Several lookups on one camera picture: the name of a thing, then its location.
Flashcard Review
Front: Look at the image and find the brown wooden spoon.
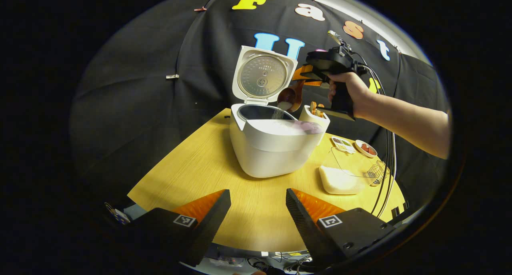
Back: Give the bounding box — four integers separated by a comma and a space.
277, 80, 306, 113

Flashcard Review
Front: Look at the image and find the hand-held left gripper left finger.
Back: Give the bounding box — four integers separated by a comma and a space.
120, 189, 232, 267

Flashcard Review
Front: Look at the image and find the white divided bean dish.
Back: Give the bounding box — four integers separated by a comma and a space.
331, 136, 356, 154

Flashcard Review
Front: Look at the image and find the clear box of rice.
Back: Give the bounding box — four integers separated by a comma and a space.
319, 146, 386, 195

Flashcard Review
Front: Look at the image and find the white rice cooker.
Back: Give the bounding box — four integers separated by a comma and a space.
229, 46, 324, 178

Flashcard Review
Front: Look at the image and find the black cable bundle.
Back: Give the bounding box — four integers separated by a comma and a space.
352, 51, 397, 219

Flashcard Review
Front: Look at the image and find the white toaster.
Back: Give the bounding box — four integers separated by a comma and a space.
299, 103, 331, 145

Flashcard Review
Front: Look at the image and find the tangle of floor cables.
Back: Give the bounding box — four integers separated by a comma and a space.
216, 251, 312, 273

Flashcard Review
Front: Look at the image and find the black backdrop cloth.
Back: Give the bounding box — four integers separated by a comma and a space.
69, 0, 450, 211

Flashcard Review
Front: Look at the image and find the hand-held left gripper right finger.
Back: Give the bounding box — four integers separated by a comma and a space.
286, 188, 396, 267

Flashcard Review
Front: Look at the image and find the white round plate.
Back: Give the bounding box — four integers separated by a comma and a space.
354, 139, 378, 158

